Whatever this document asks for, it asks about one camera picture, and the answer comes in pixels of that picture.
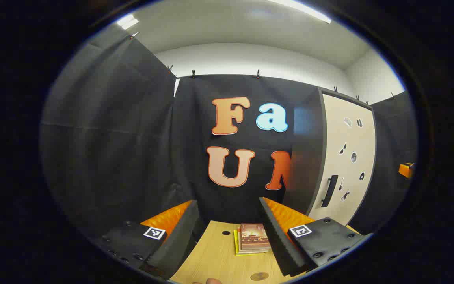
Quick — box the dark grey cabinet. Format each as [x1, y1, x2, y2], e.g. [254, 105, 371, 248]
[284, 88, 378, 227]

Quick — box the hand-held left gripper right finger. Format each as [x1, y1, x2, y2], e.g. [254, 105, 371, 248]
[259, 196, 372, 277]

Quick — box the ceiling light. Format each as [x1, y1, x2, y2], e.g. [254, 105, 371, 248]
[116, 14, 140, 30]
[266, 0, 332, 24]

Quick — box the brown cover book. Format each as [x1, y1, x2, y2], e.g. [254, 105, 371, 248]
[240, 223, 272, 253]

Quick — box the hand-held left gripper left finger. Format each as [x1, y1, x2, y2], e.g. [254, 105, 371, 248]
[93, 199, 201, 281]

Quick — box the black backdrop cloth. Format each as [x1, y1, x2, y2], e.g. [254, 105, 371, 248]
[40, 34, 419, 237]

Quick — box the yellow book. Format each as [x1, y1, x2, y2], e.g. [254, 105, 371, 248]
[234, 230, 269, 256]

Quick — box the black door handle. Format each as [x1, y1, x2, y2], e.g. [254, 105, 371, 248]
[321, 174, 339, 208]

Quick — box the beige cabinet door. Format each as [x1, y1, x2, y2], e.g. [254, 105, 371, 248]
[309, 94, 375, 226]

